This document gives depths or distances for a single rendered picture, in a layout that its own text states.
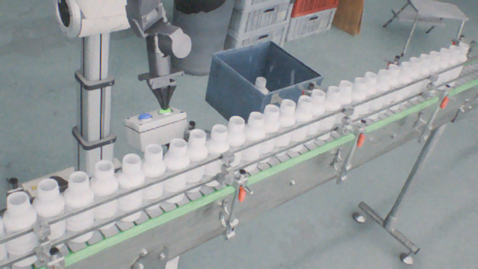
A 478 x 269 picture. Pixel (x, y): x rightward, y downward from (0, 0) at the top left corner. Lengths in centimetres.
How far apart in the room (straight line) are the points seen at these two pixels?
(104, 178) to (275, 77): 124
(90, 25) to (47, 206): 69
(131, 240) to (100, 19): 70
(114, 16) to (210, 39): 193
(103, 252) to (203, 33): 245
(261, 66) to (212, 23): 127
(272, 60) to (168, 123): 96
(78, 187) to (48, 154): 185
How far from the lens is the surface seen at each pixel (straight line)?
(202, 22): 338
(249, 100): 183
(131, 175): 108
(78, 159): 196
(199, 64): 356
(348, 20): 480
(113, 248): 116
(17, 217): 101
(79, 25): 155
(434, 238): 295
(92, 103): 176
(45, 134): 301
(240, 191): 119
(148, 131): 125
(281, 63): 211
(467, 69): 230
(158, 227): 120
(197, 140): 115
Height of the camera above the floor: 187
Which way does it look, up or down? 35 degrees down
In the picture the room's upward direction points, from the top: 11 degrees clockwise
